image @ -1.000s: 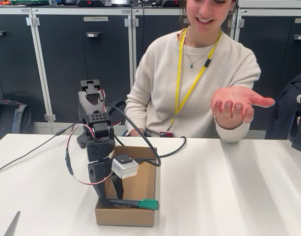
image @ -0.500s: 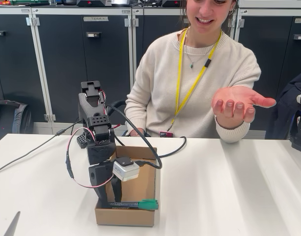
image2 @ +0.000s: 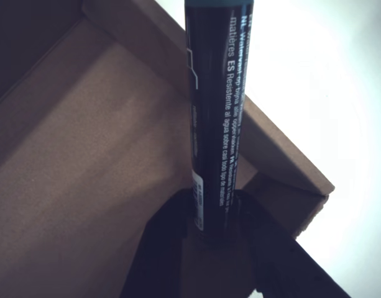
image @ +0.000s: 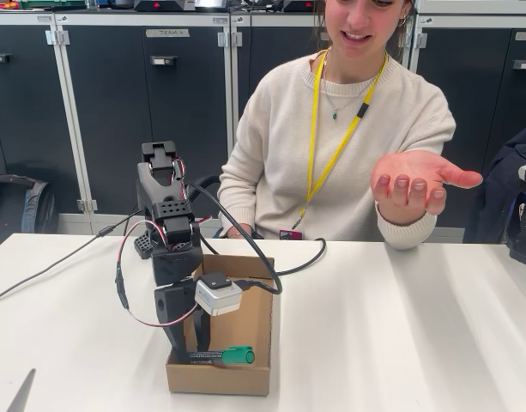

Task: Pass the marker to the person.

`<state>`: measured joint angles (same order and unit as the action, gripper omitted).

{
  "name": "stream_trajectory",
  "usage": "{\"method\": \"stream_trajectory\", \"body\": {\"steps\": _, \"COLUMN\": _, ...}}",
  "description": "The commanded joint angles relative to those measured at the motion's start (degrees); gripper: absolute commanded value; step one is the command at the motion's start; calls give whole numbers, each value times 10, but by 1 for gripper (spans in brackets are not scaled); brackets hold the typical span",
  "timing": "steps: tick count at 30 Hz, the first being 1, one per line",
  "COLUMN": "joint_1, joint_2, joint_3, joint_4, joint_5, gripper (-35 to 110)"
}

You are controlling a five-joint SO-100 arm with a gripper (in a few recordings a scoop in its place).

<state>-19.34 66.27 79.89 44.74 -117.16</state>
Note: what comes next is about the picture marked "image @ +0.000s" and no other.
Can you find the black case red triangle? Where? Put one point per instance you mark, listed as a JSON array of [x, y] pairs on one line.
[[294, 5], [159, 5]]

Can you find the open cardboard box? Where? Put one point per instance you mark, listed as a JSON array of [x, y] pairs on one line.
[[245, 330]]

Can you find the person's left hand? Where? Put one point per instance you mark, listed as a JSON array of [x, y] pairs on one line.
[[410, 171]]

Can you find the green black marker pen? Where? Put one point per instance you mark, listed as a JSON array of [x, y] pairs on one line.
[[237, 355]]

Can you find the grey black backpack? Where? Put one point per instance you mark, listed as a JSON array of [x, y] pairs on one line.
[[13, 210]]

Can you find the person's left forearm cream sleeve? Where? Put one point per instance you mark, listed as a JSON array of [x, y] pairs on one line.
[[406, 236]]

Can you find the green plastic bin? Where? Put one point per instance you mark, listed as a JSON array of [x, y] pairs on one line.
[[52, 3]]

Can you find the white gripper camera box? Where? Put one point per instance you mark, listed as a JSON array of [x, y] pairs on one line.
[[219, 298]]

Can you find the black office chair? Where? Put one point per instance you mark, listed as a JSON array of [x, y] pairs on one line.
[[204, 180]]

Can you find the grey flat device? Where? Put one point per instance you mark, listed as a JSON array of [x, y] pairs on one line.
[[211, 3]]

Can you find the maroon name badge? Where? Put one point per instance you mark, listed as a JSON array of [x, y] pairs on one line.
[[291, 234]]

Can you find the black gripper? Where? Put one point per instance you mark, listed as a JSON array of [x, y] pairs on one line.
[[173, 302]]

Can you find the person's right forearm cream sleeve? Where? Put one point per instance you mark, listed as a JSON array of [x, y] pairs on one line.
[[241, 214]]

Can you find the woman in cream sweater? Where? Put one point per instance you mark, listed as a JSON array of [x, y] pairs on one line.
[[284, 141]]

